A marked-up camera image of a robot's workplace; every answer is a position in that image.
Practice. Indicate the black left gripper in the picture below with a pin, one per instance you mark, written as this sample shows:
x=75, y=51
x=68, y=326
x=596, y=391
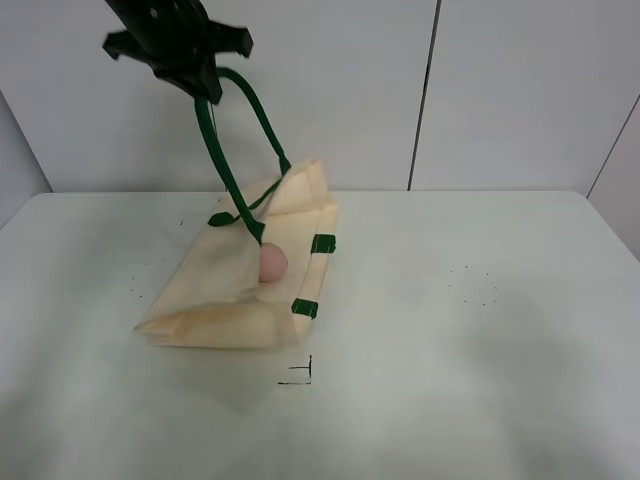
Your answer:
x=177, y=40

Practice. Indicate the pink peach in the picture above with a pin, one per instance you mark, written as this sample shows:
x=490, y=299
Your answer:
x=273, y=263

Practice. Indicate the white linen bag green handles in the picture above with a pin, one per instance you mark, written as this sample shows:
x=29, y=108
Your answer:
x=214, y=299

